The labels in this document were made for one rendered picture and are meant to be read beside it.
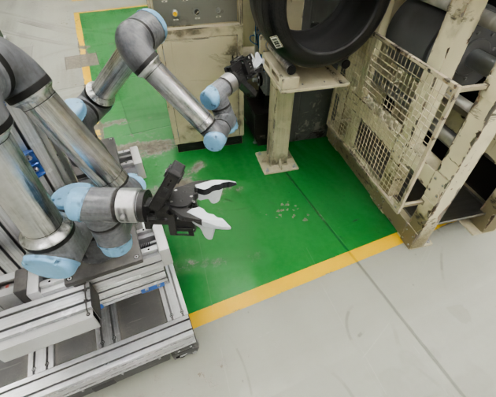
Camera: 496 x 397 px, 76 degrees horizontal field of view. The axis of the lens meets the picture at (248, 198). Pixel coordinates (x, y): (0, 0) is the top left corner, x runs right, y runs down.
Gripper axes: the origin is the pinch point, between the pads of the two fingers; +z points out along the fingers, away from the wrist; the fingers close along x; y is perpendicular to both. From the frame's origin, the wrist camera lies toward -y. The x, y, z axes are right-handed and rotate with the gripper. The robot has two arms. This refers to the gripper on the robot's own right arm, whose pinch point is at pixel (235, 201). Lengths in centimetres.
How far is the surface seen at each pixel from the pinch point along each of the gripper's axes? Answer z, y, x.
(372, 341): 61, 103, -29
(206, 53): -31, 10, -166
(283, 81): 16, 7, -104
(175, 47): -49, 5, -160
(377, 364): 61, 105, -19
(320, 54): 31, -5, -103
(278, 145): 18, 67, -152
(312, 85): 31, 11, -111
